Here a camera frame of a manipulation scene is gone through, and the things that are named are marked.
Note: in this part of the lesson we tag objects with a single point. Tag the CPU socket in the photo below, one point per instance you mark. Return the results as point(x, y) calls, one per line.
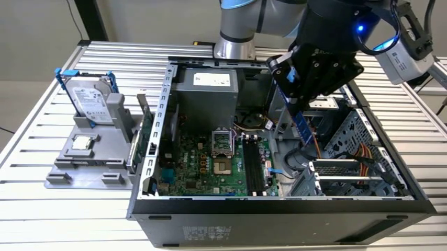
point(223, 166)

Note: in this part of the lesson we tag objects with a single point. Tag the black PC case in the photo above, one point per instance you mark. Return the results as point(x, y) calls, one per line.
point(279, 222)

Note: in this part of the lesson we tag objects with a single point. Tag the grey power supply unit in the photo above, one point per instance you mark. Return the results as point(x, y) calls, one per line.
point(206, 104)

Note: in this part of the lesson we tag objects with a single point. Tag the RAM stick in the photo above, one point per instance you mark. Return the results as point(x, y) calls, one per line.
point(303, 130)

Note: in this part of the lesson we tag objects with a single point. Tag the grey plastic parts rack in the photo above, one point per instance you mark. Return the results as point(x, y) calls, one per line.
point(105, 146)

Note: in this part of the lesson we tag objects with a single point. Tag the black case fan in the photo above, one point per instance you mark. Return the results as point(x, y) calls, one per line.
point(171, 136)

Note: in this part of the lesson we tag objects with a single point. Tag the graphics card with metal bracket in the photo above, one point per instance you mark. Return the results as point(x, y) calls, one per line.
point(147, 125)

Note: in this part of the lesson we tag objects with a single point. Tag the RAM slot white latches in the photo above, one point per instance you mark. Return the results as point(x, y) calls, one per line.
point(250, 166)
point(259, 166)

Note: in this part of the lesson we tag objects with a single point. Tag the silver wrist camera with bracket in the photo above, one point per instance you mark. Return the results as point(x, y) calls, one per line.
point(402, 65)

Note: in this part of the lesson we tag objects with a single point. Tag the silver CPU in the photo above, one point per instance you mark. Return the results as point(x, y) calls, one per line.
point(81, 142)

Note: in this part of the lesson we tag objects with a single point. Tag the green motherboard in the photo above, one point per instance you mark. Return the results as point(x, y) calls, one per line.
point(189, 162)

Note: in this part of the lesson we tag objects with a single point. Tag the aluminium slat side table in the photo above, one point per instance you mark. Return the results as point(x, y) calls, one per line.
point(441, 68)

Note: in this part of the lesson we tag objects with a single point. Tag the metal disk bay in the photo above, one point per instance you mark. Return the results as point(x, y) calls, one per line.
point(335, 178)

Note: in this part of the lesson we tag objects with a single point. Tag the black yellow plug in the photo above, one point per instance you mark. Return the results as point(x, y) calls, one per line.
point(202, 42)

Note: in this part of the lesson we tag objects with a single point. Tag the hard disk in blue carrier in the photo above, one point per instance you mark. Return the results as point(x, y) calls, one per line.
point(89, 102)

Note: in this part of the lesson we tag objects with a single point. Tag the black upright post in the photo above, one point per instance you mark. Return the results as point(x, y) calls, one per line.
point(93, 21)

